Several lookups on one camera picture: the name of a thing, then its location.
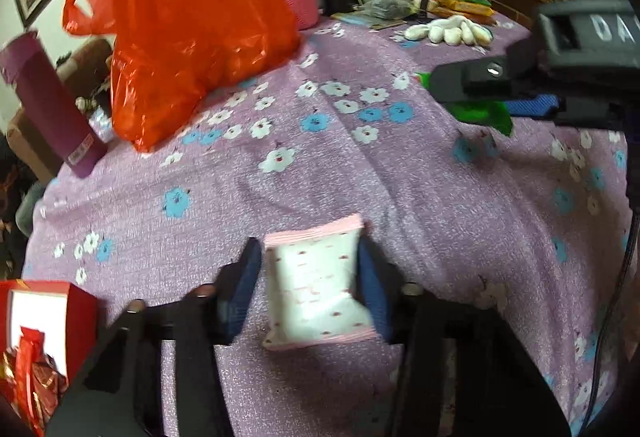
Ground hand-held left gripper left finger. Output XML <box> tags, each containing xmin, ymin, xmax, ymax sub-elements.
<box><xmin>45</xmin><ymin>237</ymin><xmax>263</xmax><ymax>437</ymax></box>

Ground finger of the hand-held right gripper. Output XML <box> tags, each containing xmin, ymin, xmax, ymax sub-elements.
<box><xmin>429</xmin><ymin>57</ymin><xmax>540</xmax><ymax>105</ymax></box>
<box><xmin>504</xmin><ymin>93</ymin><xmax>627</xmax><ymax>132</ymax></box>

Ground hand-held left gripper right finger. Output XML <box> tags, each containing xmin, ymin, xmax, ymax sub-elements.
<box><xmin>357</xmin><ymin>234</ymin><xmax>571</xmax><ymax>437</ymax></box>

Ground green snack packet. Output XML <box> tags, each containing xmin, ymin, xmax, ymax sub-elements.
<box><xmin>415</xmin><ymin>72</ymin><xmax>515</xmax><ymax>138</ymax></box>

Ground white pink-edged snack packet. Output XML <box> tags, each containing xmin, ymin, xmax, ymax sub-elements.
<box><xmin>261</xmin><ymin>213</ymin><xmax>376</xmax><ymax>352</ymax></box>

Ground red gift box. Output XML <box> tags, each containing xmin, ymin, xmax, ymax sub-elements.
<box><xmin>0</xmin><ymin>281</ymin><xmax>100</xmax><ymax>437</ymax></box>

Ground brown gold snack packet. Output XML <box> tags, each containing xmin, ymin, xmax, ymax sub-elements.
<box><xmin>0</xmin><ymin>349</ymin><xmax>69</xmax><ymax>418</ymax></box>

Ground white glove on table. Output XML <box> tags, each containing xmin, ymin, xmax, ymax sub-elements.
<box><xmin>404</xmin><ymin>15</ymin><xmax>493</xmax><ymax>46</ymax></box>

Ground orange snack packet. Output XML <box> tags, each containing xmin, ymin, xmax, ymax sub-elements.
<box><xmin>430</xmin><ymin>0</ymin><xmax>497</xmax><ymax>25</ymax></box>

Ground clear bag of dark bits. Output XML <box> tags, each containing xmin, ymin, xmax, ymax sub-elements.
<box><xmin>357</xmin><ymin>0</ymin><xmax>418</xmax><ymax>20</ymax></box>

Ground purple floral tablecloth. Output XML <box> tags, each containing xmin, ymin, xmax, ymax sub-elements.
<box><xmin>22</xmin><ymin>14</ymin><xmax>631</xmax><ymax>437</ymax></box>

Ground purple thermos bottle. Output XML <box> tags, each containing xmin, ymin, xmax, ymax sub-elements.
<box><xmin>0</xmin><ymin>31</ymin><xmax>108</xmax><ymax>178</ymax></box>

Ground brown sofa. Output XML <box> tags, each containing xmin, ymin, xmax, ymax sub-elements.
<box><xmin>6</xmin><ymin>37</ymin><xmax>113</xmax><ymax>184</ymax></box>

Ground red plastic bag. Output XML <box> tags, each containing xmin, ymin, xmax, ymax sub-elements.
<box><xmin>62</xmin><ymin>0</ymin><xmax>301</xmax><ymax>152</ymax></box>

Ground black cable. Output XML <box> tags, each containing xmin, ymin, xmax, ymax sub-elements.
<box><xmin>585</xmin><ymin>212</ymin><xmax>640</xmax><ymax>424</ymax></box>

